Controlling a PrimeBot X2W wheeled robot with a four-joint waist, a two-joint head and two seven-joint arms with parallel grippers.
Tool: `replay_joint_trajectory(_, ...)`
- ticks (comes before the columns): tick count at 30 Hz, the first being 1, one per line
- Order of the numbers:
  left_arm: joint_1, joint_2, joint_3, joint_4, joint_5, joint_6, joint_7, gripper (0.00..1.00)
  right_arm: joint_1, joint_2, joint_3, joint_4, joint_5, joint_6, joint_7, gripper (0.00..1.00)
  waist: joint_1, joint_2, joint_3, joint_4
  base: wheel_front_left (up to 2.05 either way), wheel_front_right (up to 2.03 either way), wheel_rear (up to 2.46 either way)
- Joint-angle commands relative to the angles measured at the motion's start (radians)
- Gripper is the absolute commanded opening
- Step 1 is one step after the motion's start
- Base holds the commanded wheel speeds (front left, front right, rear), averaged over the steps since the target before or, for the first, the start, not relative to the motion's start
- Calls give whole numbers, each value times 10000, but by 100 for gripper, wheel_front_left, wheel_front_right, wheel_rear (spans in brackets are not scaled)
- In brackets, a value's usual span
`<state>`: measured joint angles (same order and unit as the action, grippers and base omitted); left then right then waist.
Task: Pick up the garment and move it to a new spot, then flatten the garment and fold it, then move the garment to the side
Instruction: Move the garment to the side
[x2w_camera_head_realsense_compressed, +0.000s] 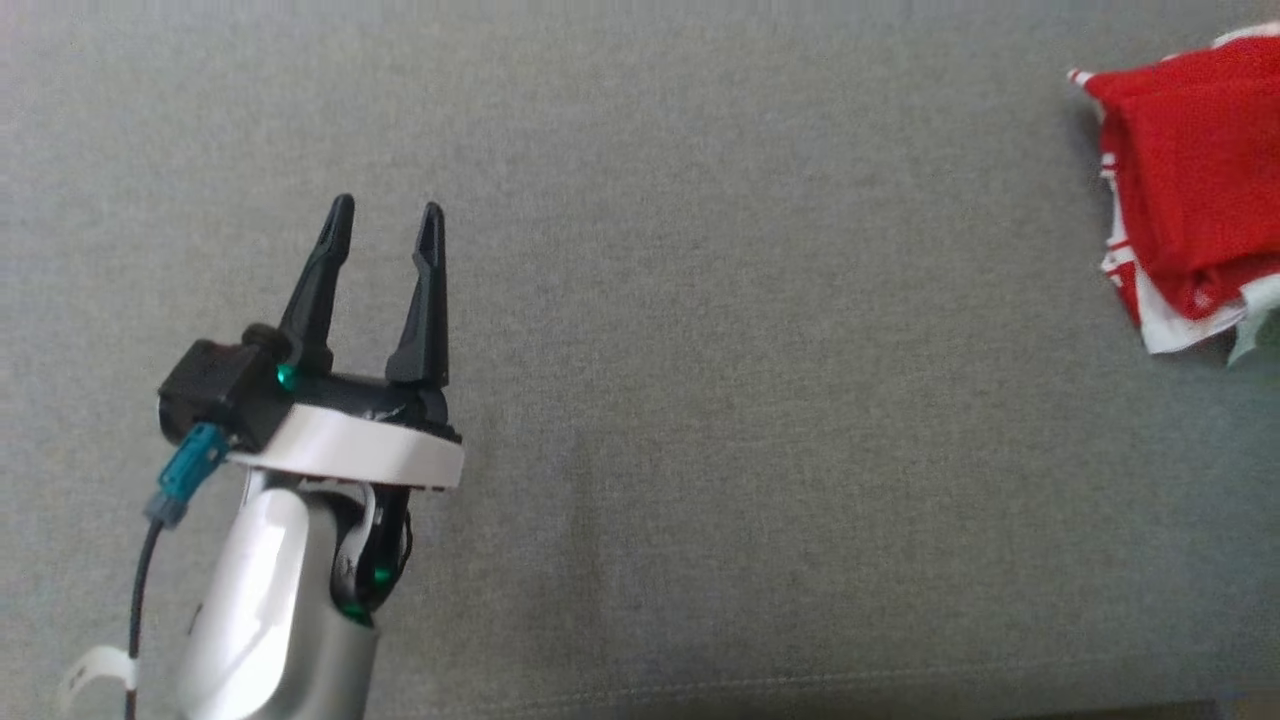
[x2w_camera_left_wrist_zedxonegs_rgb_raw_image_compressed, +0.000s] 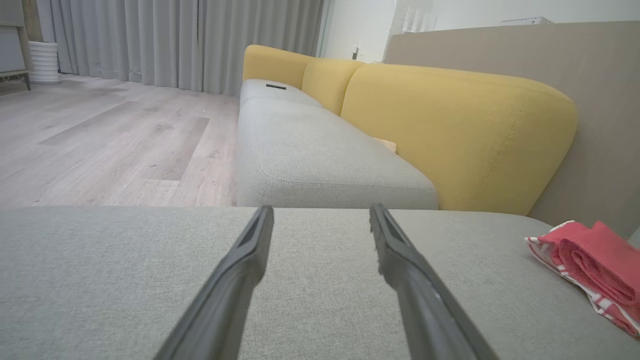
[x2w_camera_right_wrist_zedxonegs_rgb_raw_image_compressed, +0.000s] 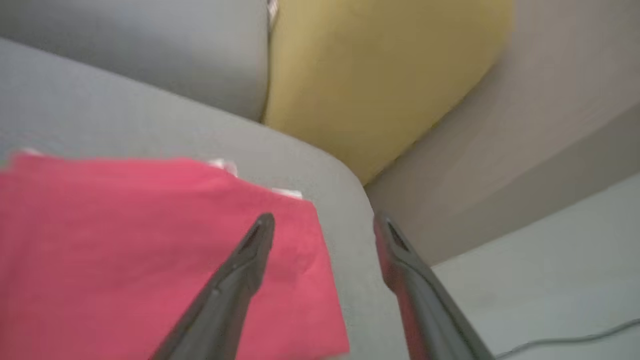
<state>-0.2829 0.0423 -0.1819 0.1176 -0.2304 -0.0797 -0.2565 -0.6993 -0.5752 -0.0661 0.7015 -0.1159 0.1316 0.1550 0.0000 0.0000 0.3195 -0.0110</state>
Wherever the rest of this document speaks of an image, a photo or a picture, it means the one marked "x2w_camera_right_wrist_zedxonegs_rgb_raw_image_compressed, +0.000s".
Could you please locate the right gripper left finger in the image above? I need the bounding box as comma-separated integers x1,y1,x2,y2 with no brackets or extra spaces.
150,212,276,360

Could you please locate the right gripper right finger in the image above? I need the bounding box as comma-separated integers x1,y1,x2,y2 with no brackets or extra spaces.
372,215,496,360

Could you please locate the red and white shirt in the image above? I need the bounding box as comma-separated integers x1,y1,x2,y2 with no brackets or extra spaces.
0,149,351,360

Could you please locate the beige upholstered panel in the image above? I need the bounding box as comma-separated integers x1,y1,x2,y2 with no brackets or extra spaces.
364,0,640,267

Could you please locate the grey sofa seat cushion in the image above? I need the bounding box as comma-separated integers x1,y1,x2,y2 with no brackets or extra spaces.
0,0,272,124

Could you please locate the grey floor cable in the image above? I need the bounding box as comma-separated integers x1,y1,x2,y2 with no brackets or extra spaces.
495,317,640,359

